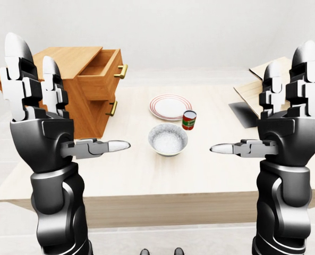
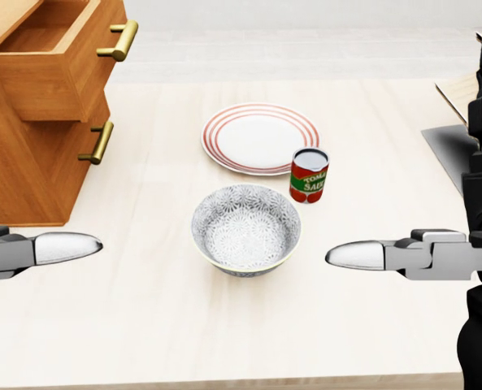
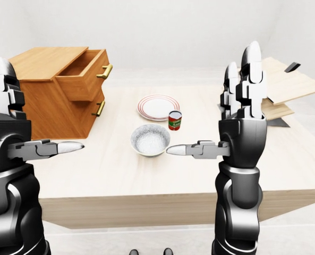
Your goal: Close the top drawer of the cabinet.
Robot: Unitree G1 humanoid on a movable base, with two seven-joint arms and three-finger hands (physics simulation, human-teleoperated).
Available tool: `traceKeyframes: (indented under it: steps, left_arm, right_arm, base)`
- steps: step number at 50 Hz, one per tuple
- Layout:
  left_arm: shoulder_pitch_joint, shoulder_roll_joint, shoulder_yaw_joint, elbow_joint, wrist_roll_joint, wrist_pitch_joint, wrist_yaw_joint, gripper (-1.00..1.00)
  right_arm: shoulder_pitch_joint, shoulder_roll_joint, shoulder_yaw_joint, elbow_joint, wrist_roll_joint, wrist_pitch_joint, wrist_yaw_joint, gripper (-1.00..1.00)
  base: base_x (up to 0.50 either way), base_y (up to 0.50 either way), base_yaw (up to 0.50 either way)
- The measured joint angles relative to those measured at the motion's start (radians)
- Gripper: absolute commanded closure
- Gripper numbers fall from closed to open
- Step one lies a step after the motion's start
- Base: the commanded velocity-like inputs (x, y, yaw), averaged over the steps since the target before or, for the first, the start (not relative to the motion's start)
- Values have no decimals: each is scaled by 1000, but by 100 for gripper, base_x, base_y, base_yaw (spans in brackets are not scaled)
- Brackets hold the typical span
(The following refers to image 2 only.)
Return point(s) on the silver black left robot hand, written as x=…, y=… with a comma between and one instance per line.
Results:
x=57, y=248

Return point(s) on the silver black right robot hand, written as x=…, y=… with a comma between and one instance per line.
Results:
x=435, y=256

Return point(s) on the closed wooden drawer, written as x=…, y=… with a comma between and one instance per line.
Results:
x=72, y=183

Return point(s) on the wooden cabinet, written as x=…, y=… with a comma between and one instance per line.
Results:
x=5, y=174

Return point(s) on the open wooden drawer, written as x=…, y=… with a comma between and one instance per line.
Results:
x=49, y=81

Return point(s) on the red tomato sauce tin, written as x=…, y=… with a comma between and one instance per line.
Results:
x=307, y=178

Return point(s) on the grey patterned bowl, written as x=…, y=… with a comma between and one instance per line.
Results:
x=244, y=231

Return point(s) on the white plate with red rings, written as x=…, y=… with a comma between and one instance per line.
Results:
x=257, y=138

